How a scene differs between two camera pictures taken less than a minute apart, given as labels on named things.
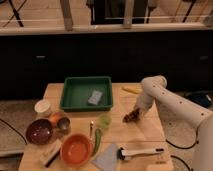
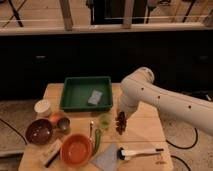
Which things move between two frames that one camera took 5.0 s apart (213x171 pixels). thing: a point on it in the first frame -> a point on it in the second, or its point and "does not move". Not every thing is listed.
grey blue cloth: [107, 159] does not move
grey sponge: [95, 97] does not move
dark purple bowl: [39, 131] does not move
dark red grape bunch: [133, 116] -> [120, 122]
